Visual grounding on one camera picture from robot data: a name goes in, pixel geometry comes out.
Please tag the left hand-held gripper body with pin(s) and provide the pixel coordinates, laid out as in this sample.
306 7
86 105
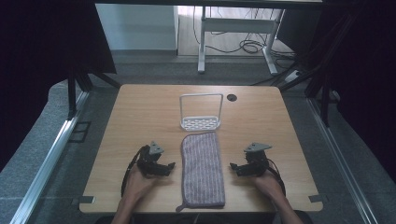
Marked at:
148 161

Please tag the person's left hand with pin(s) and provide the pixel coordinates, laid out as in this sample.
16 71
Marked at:
137 183

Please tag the purple striped towel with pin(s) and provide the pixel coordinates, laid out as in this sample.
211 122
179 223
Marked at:
202 171

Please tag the white plastic rack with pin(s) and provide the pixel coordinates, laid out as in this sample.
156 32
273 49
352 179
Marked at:
200 123

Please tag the black metal stand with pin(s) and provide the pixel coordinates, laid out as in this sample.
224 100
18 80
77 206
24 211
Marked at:
323 87
72 93

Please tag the person's lap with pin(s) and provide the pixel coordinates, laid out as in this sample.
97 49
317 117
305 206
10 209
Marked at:
199 218

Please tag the person's right hand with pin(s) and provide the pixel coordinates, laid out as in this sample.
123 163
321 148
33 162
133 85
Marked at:
269 185

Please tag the black curtain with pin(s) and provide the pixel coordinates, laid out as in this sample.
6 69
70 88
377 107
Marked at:
40 62
367 77

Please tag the black floor bracket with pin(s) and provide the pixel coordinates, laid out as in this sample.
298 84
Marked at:
79 132

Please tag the white metal desk frame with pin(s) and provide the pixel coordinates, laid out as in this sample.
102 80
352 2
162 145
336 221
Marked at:
236 25

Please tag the aluminium rail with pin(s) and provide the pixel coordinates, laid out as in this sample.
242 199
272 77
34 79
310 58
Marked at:
342 161
46 161

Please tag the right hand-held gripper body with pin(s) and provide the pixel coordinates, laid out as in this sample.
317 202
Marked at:
257 158

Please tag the grey tape strip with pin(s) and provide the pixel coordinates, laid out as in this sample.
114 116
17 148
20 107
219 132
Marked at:
86 199
316 198

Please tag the white power strip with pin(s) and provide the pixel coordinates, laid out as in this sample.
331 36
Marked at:
293 76

